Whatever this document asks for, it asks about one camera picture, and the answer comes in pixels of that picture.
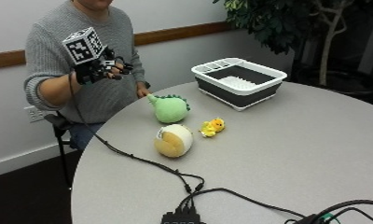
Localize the the person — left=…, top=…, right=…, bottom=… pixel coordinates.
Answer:
left=23, top=0, right=153, bottom=152

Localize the indoor tree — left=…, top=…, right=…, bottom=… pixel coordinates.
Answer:
left=213, top=0, right=373, bottom=94

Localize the black glove cable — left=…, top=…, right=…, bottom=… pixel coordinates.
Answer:
left=67, top=72, right=206, bottom=213

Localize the white marker cube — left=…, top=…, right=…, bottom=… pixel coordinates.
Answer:
left=61, top=26, right=105, bottom=65

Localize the yellow duck soft toy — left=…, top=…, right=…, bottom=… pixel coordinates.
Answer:
left=198, top=117, right=226, bottom=138

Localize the black chair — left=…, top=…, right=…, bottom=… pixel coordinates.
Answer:
left=44, top=111, right=80, bottom=189

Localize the black cable with green band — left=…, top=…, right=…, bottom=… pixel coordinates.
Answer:
left=283, top=199, right=373, bottom=224

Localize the wooden wall rail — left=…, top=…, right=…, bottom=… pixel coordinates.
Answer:
left=0, top=21, right=233, bottom=71

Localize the white wall outlet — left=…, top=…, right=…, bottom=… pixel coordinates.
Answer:
left=23, top=105, right=47, bottom=124

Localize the white grey dish basin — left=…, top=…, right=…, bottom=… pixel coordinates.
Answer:
left=190, top=57, right=289, bottom=112

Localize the green dinosaur soft toy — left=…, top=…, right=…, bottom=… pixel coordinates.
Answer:
left=146, top=93, right=192, bottom=124

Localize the round cream tan soft toy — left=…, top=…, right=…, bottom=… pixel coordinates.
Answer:
left=153, top=123, right=194, bottom=159

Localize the black usb hub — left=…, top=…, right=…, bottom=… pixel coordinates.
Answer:
left=158, top=210, right=206, bottom=224

